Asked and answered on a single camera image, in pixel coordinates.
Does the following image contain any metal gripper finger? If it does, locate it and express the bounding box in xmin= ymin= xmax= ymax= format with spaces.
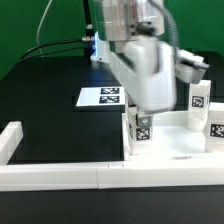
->
xmin=137 ymin=114 xmax=152 ymax=128

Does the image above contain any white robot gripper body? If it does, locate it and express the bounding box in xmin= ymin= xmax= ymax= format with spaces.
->
xmin=110 ymin=35 xmax=177 ymax=114

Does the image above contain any white square table top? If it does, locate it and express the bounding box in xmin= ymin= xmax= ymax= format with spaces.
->
xmin=122 ymin=111 xmax=224 ymax=161

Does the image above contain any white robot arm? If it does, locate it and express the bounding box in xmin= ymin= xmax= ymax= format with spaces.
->
xmin=94 ymin=0 xmax=178 ymax=129

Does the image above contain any white marker sheet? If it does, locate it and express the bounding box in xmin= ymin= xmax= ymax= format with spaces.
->
xmin=76 ymin=86 xmax=125 ymax=107

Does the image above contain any white left fence bar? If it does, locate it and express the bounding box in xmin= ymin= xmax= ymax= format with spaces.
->
xmin=0 ymin=121 xmax=23 ymax=166

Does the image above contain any white fence bar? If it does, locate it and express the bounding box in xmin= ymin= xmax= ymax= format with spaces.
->
xmin=0 ymin=121 xmax=23 ymax=166
xmin=0 ymin=158 xmax=224 ymax=192

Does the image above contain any white front fence bar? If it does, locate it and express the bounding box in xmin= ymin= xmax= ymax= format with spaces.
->
xmin=0 ymin=158 xmax=224 ymax=192

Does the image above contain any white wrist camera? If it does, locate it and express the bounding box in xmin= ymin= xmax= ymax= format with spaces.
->
xmin=175 ymin=50 xmax=210 ymax=84

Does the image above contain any black cable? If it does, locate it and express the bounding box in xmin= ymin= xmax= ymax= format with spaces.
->
xmin=6 ymin=0 xmax=96 ymax=74

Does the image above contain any grey thin cable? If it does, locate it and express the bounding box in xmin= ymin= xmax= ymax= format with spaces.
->
xmin=35 ymin=0 xmax=54 ymax=58

